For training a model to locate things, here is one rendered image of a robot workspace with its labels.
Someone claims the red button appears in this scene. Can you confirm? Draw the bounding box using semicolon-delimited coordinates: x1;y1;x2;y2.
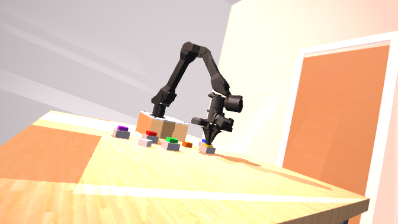
142;131;159;144

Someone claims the yellow button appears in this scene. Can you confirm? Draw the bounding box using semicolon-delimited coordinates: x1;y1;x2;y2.
199;144;216;154

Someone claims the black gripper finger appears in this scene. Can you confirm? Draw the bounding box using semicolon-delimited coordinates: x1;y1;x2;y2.
209;130;222;146
201;127;214;145

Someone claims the green button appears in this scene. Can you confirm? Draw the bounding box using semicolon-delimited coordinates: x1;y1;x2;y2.
161;137;180;152

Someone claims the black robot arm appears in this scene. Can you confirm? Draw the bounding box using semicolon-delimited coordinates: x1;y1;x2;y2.
149;41;243;130

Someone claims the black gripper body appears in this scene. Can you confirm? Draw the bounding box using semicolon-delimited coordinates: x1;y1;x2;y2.
191;107;233;132

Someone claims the purple button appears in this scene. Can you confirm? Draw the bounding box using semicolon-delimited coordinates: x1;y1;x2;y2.
113;126;130;139

